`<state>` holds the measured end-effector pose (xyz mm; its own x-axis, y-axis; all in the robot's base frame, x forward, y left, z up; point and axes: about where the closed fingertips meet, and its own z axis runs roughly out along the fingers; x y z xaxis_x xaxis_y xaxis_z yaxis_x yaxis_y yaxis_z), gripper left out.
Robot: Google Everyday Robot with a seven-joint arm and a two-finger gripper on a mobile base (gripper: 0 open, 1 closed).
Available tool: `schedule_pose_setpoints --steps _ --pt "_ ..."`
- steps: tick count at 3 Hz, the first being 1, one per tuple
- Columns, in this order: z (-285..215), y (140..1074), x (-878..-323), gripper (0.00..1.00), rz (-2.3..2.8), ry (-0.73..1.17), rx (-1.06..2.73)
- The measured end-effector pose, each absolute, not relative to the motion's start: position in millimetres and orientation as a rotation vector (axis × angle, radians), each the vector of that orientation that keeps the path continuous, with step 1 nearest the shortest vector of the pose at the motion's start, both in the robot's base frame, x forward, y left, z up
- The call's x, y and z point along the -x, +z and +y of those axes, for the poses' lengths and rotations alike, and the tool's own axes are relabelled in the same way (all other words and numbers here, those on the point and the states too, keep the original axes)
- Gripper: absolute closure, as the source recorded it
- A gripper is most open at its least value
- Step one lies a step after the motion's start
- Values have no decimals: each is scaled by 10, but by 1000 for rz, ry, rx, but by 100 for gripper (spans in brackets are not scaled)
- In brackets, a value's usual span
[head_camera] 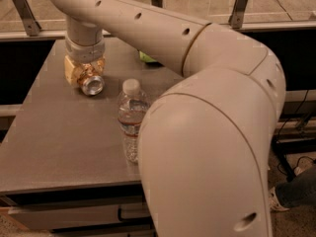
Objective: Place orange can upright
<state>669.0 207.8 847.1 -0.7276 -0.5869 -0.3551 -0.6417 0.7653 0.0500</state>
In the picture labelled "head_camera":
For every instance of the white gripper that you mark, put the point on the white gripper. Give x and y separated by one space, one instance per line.
85 53

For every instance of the orange soda can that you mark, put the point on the orange soda can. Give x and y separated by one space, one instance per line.
90 81

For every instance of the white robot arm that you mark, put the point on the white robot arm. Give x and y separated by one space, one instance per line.
204 144

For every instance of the clear plastic water bottle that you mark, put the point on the clear plastic water bottle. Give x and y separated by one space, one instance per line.
133 104

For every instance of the green snack bag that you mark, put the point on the green snack bag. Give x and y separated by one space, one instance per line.
146 58

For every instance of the upper grey drawer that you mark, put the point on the upper grey drawer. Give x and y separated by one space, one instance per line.
79 213

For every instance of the grey drawer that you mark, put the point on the grey drawer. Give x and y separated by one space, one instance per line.
79 213
116 230

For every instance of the lower grey drawer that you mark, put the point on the lower grey drawer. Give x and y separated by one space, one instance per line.
116 230

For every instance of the black floor stand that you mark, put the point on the black floor stand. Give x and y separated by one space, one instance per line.
295 135

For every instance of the white sneaker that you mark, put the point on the white sneaker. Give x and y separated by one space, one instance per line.
273 201

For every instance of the blue jeans leg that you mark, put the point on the blue jeans leg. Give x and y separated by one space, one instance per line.
300 191

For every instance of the left metal railing bracket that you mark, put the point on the left metal railing bracket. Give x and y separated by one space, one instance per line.
31 26

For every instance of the black drawer handle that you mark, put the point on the black drawer handle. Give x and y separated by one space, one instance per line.
133 212

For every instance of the right metal railing bracket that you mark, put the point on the right metal railing bracket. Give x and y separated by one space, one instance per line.
237 16

